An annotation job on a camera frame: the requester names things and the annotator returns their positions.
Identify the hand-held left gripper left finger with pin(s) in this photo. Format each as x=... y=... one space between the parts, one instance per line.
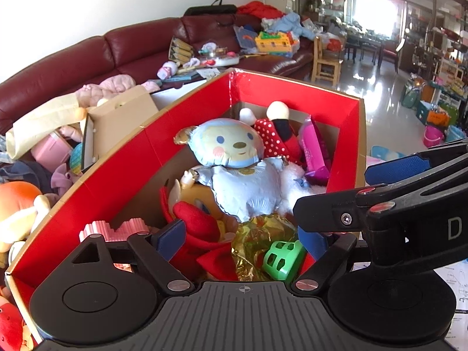
x=172 y=239

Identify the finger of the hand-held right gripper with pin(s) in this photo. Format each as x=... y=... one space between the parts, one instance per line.
x=395 y=170
x=321 y=212

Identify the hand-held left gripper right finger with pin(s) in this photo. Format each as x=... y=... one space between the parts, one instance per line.
x=310 y=243

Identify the green plastic basket toy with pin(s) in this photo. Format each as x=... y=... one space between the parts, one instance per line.
x=281 y=259

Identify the pink block heart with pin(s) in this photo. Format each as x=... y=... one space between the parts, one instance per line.
x=124 y=228

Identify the red cardboard box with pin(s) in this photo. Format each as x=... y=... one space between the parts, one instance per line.
x=109 y=161

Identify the white fluffy plush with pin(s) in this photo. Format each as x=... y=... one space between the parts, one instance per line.
x=296 y=182

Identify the pink bucket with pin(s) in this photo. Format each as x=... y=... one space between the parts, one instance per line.
x=432 y=137

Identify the yellow plush toy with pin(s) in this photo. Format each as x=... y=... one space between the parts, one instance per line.
x=199 y=195

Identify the magenta plastic toy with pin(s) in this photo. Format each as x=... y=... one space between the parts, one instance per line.
x=310 y=146

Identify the blue orange toy box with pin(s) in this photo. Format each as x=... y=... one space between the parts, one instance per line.
x=437 y=115

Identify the blue bucket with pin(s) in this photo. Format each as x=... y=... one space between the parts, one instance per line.
x=455 y=133

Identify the teal bag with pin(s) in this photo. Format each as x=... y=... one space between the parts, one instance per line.
x=411 y=95

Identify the light blue bear balloon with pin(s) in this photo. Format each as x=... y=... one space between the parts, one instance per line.
x=234 y=186

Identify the red polka dot plush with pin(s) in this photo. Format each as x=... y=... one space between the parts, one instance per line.
x=270 y=135

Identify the pale purple plush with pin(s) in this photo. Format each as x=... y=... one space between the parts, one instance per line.
x=64 y=177

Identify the small wooden chair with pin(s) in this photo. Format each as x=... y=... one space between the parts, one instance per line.
x=327 y=62

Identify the dark dining table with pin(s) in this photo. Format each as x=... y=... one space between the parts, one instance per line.
x=369 y=44

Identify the brown cardboard box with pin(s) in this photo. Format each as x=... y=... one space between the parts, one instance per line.
x=120 y=117

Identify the pink plastic box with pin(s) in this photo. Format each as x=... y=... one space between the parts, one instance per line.
x=51 y=151

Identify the orange plush toy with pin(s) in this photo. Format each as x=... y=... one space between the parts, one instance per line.
x=18 y=204

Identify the denim clothes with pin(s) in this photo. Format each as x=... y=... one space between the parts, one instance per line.
x=18 y=175

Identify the pink quilted jacket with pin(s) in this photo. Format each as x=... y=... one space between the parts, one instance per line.
x=117 y=82

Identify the small pink doll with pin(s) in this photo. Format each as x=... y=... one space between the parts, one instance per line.
x=169 y=69

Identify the yellow toy building set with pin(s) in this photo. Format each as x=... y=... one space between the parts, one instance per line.
x=276 y=44

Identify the light blue clothes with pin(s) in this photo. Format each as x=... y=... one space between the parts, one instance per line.
x=292 y=25

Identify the cream cloth bag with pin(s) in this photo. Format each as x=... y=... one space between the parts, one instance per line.
x=40 y=120

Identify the red plush toy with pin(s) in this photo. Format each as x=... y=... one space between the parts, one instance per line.
x=9 y=321

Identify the white toy tray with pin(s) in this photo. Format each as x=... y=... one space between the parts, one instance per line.
x=219 y=56

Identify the gold book set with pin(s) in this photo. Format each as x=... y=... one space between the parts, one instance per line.
x=181 y=51

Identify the blue board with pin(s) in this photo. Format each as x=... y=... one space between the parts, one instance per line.
x=245 y=38

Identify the dark red leather sofa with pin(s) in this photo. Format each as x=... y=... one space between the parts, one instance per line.
x=109 y=51

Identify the red clothes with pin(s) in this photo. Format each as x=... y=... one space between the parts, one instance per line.
x=259 y=9

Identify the black bag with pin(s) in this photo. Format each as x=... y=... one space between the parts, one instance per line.
x=210 y=8

